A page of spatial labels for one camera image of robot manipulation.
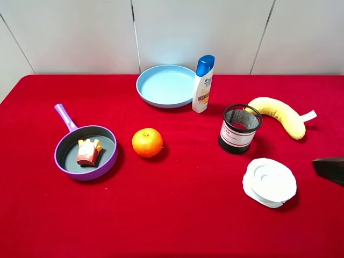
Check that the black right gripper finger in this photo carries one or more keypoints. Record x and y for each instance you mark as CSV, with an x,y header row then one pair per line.
x,y
330,168

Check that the toy french fries box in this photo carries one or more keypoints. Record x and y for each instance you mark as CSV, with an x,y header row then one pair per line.
x,y
88,152

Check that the yellow plush banana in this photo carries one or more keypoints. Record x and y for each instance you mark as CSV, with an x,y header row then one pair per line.
x,y
292,122

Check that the black mesh pen cup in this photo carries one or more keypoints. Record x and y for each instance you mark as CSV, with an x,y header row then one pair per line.
x,y
240,123

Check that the white blue shampoo bottle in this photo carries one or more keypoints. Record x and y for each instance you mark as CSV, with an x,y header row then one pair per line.
x,y
202,83

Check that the orange fruit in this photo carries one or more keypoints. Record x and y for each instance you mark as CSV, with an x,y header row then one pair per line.
x,y
147,142

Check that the light blue plate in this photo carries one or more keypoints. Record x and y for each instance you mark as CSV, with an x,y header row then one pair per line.
x,y
166,86

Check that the red velvet table cloth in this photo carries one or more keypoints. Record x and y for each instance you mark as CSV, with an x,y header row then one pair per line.
x,y
187,200

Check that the purple toy frying pan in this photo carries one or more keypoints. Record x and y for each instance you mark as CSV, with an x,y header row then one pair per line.
x,y
65,154

